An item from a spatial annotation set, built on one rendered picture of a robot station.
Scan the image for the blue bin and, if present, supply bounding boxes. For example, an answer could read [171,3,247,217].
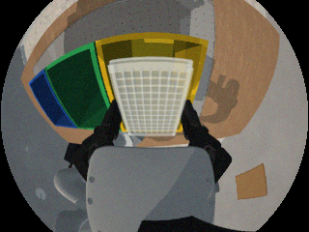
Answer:
[29,69,78,129]

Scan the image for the yellow open bin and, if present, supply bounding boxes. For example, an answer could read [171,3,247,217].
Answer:
[96,32,209,103]

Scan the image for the green bin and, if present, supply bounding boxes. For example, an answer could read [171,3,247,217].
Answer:
[44,42,111,130]

